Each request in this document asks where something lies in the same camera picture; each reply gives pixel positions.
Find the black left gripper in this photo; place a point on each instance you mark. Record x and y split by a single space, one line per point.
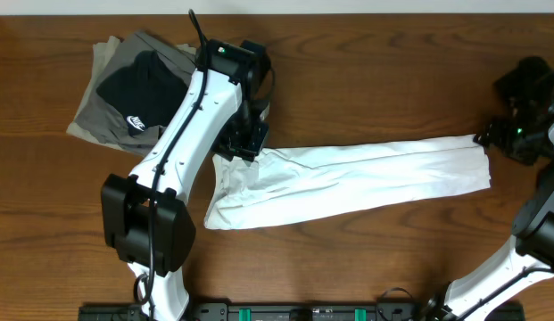
249 152

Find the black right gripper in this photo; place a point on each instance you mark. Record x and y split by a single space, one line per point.
496 132

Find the white t-shirt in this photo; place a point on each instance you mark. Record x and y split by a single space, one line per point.
292 185

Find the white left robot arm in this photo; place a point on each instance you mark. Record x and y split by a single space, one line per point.
144 214

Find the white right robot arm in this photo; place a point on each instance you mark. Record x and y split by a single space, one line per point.
525 259

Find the black crumpled garment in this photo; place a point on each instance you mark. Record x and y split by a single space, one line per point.
528 90

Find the folded black Nike garment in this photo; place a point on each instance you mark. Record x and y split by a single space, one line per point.
145 93

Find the folded grey garment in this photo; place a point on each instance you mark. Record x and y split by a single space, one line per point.
102 116

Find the folded beige garment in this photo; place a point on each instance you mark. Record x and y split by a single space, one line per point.
93 67

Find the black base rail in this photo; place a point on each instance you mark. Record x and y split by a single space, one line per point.
385 308

